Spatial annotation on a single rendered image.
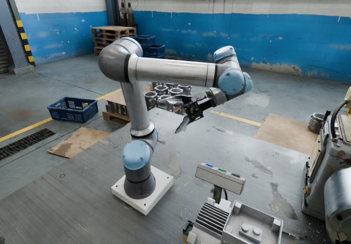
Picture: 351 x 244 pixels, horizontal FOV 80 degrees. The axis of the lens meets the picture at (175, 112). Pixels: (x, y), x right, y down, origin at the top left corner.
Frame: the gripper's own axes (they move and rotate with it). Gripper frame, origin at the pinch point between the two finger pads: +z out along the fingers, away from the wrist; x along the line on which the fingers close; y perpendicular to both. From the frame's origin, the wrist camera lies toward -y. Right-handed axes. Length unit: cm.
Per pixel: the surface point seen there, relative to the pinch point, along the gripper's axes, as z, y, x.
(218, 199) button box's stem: -5.1, 17.1, 32.7
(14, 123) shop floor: 241, -227, -16
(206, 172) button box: -5.6, 16.3, 19.9
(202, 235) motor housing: 0.6, 39.7, 19.4
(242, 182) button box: -15.6, 22.9, 24.4
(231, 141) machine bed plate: -25, -41, 49
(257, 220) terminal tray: -14.1, 39.3, 22.3
